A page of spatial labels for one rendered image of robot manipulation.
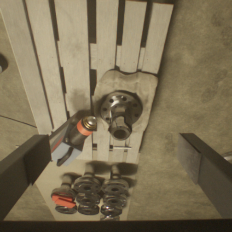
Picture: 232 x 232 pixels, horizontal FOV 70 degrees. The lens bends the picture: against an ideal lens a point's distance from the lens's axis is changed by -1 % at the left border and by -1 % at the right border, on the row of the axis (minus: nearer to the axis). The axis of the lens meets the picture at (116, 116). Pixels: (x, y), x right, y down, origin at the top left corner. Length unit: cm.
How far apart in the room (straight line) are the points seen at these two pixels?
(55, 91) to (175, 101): 84
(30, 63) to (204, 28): 98
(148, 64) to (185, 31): 29
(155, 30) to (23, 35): 65
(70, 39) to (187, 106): 93
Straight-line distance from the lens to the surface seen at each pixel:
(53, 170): 208
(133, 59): 95
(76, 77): 103
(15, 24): 102
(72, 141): 103
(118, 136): 96
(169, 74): 119
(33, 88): 114
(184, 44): 113
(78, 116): 115
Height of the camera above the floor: 103
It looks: 50 degrees down
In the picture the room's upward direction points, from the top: 177 degrees counter-clockwise
